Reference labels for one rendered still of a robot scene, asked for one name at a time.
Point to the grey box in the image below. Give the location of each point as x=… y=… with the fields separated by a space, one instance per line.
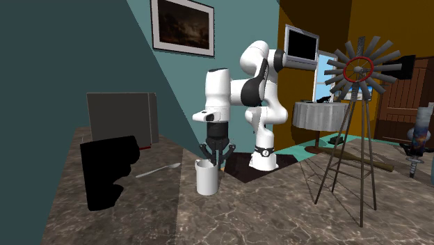
x=118 y=115

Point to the brown wooden door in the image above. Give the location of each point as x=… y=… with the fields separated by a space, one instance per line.
x=403 y=108

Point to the brown wooden rolling pin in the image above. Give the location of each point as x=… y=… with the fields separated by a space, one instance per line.
x=351 y=156

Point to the round table with white cloth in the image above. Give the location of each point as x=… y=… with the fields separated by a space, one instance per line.
x=317 y=115

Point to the bright window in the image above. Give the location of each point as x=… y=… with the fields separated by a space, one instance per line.
x=322 y=78

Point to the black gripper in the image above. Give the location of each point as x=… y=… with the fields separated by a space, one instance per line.
x=217 y=131

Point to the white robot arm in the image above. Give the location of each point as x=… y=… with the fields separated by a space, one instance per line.
x=262 y=142

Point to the black irregular object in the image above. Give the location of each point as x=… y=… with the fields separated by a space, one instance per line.
x=105 y=169

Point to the white mug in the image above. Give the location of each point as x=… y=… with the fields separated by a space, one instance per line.
x=206 y=179

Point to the grey windmill model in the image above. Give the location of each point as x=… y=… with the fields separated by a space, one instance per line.
x=357 y=69

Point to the dark robot stand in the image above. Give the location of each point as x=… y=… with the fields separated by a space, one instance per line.
x=240 y=168

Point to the framed dark wall picture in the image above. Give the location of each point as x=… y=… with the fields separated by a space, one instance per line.
x=183 y=25

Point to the silver spoon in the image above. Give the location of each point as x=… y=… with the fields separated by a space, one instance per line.
x=171 y=166

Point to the grey framed black screen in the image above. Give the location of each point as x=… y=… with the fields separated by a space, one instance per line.
x=301 y=46

